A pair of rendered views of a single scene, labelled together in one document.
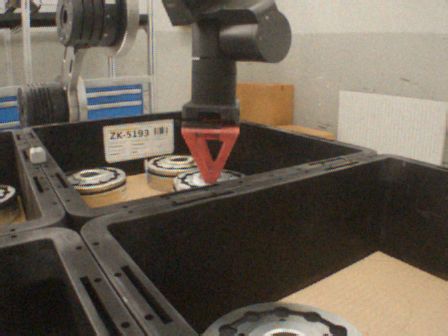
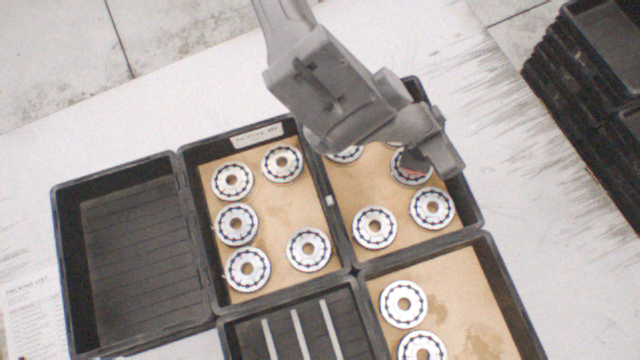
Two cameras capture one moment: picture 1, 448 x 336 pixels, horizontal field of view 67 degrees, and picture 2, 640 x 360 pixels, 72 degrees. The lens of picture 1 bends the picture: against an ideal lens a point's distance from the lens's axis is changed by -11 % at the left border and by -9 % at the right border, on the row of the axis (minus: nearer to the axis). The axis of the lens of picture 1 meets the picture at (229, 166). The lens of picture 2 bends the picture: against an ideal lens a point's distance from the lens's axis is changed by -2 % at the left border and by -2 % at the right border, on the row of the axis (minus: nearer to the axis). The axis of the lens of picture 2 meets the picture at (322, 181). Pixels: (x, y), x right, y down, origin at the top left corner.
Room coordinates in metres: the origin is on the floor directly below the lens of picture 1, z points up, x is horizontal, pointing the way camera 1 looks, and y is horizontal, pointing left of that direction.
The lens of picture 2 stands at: (0.05, 0.08, 1.87)
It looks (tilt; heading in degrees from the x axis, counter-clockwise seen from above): 70 degrees down; 23
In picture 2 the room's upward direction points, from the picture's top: 7 degrees counter-clockwise
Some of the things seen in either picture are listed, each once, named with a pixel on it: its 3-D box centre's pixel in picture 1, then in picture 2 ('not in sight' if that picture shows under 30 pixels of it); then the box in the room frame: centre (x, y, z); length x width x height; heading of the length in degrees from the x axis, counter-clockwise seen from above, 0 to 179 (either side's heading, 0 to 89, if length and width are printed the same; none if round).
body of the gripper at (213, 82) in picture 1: (213, 87); (422, 144); (0.48, 0.02, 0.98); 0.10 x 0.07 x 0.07; 177
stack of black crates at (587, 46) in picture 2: not in sight; (596, 69); (1.26, -0.59, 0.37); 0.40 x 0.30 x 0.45; 42
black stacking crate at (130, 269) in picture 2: not in sight; (138, 253); (0.10, 0.57, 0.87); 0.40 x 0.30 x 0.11; 34
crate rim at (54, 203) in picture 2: not in sight; (128, 249); (0.10, 0.57, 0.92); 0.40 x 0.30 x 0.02; 34
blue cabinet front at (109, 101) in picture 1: (95, 132); not in sight; (2.28, 0.85, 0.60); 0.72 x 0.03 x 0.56; 132
